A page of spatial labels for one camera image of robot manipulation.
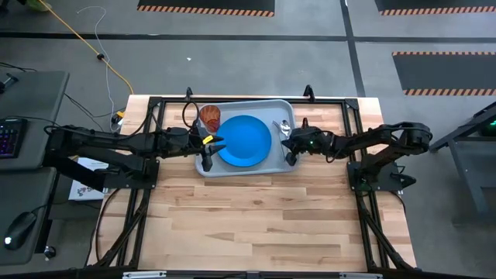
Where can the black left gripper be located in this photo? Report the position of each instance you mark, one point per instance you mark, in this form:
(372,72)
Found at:
(182,141)

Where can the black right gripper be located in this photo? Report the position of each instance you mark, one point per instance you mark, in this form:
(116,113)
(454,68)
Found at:
(312,140)

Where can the blue round plate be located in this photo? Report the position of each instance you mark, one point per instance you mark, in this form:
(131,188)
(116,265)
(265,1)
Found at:
(244,141)

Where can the red translucent plastic cup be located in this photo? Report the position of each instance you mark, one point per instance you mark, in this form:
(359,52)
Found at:
(210,116)

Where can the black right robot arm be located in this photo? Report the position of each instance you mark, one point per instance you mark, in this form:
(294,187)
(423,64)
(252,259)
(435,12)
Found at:
(387,133)

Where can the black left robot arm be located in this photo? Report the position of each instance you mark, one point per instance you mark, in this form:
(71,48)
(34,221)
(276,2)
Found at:
(108,141)

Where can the grey plastic tray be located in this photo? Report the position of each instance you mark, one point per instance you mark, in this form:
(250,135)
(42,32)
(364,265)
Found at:
(240,108)

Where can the white printed cardboard box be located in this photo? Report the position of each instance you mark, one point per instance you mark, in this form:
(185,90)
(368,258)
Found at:
(83,190)

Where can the black desk support beam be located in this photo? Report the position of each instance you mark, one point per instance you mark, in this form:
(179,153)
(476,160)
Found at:
(73,172)

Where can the black hazard-striped floor mat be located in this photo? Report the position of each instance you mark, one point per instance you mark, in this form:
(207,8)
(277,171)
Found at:
(438,4)
(445,71)
(205,5)

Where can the grey metal stand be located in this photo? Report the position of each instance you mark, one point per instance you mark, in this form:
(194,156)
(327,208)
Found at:
(465,162)

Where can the grey desk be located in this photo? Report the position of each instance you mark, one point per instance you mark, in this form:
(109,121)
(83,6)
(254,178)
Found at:
(33,97)

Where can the black round knob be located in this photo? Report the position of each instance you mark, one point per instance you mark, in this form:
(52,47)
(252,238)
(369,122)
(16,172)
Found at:
(49,252)

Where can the black backlit keyboard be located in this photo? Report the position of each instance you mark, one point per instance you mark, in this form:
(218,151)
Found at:
(11,137)

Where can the black computer mouse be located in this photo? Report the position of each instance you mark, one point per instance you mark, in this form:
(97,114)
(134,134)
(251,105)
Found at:
(19,229)

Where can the small black desk gadget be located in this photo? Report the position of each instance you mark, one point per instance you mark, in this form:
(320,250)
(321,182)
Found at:
(7,82)

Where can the yellow-green shoe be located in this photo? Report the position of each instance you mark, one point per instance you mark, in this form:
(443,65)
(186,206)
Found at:
(38,4)

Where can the black frame clamp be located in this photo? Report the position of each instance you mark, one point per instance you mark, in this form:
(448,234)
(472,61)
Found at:
(188,93)
(308,92)

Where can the black aluminium table frame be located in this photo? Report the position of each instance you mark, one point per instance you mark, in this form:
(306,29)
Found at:
(153,217)

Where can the silver metal bracket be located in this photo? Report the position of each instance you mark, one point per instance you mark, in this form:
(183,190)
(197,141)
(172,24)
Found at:
(144,275)
(360,276)

